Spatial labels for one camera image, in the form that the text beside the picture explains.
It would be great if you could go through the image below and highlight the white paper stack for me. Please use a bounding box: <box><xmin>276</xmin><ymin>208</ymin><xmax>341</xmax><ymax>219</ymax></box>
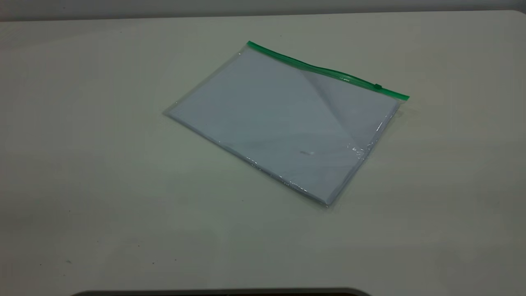
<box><xmin>168</xmin><ymin>51</ymin><xmax>399</xmax><ymax>205</ymax></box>

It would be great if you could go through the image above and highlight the clear zip bag green zipper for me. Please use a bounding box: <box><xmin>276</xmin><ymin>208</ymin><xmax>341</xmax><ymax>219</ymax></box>
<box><xmin>164</xmin><ymin>40</ymin><xmax>410</xmax><ymax>208</ymax></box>

